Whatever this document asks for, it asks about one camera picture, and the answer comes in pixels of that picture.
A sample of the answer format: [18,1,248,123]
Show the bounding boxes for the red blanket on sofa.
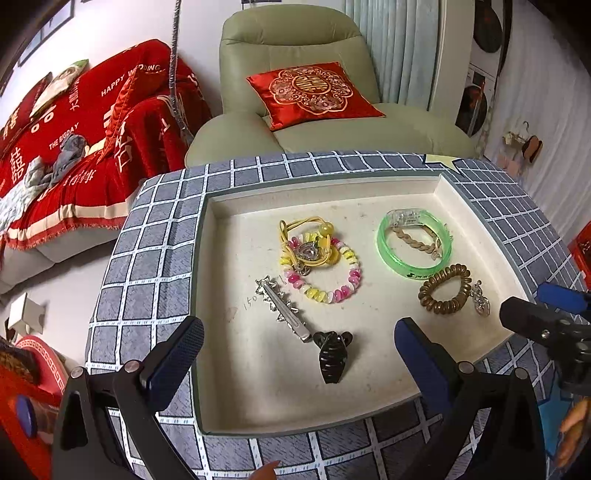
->
[1,39,211,250]

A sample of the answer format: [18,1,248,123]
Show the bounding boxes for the white curtain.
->
[484,1,590,242]

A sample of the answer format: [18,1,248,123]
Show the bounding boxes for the red embroidered cushion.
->
[246,62,384,131]

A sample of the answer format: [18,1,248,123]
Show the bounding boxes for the brown spiral hair tie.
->
[417,262,474,316]

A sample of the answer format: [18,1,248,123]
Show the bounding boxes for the green leather armchair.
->
[184,4,475,167]

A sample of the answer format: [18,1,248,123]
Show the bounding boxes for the grey clothes pile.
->
[1,134,88,234]

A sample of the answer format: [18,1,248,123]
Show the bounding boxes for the pink slippers on hanger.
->
[497,120,544,180]

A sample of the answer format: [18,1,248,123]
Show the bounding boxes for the green tray with beige lining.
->
[192,175,526,435]

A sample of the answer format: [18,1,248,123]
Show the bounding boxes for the red plastic stool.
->
[568,231,591,289]

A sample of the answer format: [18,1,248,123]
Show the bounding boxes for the silver heart pendant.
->
[470,280,491,317]

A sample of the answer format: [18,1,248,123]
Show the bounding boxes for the yellow hair tie with bead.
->
[277,216,341,271]

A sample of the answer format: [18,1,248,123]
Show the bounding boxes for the silver rhinestone hair clip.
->
[256,276,311,343]

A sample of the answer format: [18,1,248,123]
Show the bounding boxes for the green translucent bangle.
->
[376,208,453,280]

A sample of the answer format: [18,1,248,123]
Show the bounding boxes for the small silver ring charm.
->
[294,241,322,276]

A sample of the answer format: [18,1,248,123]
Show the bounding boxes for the black claw hair clip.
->
[312,331,353,384]

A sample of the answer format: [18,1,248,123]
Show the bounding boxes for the pink yellow beaded bracelet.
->
[278,232,364,304]

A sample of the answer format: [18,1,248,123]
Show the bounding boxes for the washing machine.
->
[456,0,511,144]

